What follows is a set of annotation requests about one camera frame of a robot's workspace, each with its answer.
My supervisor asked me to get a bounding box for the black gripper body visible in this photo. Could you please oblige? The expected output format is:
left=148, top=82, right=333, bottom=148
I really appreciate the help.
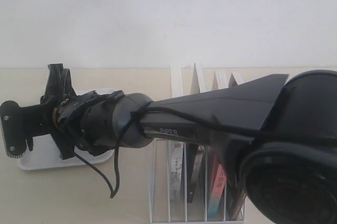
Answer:
left=40, top=63, right=87, bottom=160

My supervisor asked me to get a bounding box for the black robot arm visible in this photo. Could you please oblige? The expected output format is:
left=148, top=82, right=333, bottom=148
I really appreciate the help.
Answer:
left=41, top=64, right=336, bottom=223

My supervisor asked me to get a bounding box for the grey white spine book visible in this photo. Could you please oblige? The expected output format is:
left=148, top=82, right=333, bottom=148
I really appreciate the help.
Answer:
left=170, top=62, right=185, bottom=203

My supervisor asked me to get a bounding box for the black spine book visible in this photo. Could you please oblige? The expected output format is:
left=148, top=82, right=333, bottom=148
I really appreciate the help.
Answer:
left=186, top=63, right=212, bottom=203

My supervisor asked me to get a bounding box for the red and teal book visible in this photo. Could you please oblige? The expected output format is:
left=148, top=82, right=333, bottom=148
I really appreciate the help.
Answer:
left=206, top=70, right=230, bottom=219

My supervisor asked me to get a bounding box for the dark brown gold-print book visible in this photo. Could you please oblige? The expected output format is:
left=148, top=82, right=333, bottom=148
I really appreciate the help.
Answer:
left=226, top=72, right=246, bottom=223

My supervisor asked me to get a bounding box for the white rectangular tray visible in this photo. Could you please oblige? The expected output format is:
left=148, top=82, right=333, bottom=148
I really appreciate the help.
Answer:
left=17, top=88, right=116, bottom=171

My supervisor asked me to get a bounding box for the white wire book rack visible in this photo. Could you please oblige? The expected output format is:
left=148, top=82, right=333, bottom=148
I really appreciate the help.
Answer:
left=146, top=139, right=246, bottom=223

